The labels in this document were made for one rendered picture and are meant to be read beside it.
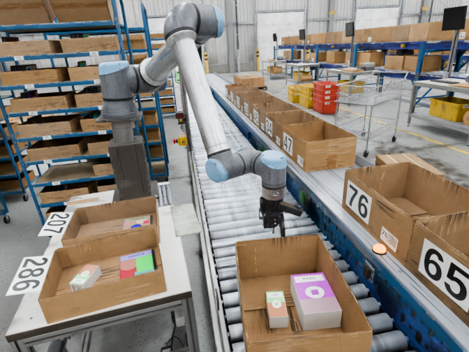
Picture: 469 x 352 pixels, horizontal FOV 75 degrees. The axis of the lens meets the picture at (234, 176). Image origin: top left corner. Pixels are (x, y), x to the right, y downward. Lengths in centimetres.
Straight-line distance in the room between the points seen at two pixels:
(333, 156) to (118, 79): 117
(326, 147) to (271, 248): 77
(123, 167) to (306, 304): 120
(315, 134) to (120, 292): 149
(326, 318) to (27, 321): 94
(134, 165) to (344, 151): 114
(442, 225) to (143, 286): 96
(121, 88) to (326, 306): 133
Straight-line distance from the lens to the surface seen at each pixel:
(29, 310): 132
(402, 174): 146
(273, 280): 115
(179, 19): 120
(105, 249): 138
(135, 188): 181
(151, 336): 207
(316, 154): 167
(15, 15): 298
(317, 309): 98
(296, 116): 243
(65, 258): 140
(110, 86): 169
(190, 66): 114
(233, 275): 121
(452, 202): 133
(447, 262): 96
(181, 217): 157
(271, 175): 108
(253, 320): 104
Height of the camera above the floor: 153
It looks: 23 degrees down
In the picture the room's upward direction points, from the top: 3 degrees counter-clockwise
